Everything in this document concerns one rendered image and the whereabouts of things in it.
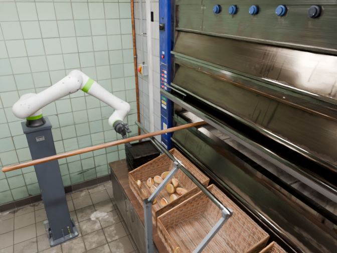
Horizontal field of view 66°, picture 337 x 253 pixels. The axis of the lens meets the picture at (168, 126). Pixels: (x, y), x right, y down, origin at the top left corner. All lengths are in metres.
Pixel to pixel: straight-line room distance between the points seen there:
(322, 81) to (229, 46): 0.63
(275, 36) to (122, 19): 1.87
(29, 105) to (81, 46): 1.04
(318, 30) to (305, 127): 0.42
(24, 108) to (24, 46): 0.89
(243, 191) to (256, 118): 0.51
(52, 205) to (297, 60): 2.23
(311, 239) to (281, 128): 0.57
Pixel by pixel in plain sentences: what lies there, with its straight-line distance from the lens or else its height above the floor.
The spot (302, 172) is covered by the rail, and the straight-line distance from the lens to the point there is 1.23.
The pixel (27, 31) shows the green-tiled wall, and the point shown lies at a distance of 2.80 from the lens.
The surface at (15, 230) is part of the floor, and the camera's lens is 3.22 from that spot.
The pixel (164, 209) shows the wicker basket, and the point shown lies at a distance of 1.97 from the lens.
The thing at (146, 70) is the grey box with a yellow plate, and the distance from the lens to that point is 2.72.
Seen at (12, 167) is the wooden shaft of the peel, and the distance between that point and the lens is 1.81.
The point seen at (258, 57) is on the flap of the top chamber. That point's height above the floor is 1.81.
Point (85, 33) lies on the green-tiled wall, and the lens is 2.86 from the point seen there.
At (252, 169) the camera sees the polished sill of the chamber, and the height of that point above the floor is 1.17.
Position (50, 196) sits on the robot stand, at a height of 0.54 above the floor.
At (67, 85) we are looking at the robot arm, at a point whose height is 1.57.
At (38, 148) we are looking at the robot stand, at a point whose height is 1.02.
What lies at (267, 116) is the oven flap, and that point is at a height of 1.53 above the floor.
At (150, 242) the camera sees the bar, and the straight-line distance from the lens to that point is 1.94.
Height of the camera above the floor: 2.07
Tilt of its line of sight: 25 degrees down
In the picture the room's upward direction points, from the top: straight up
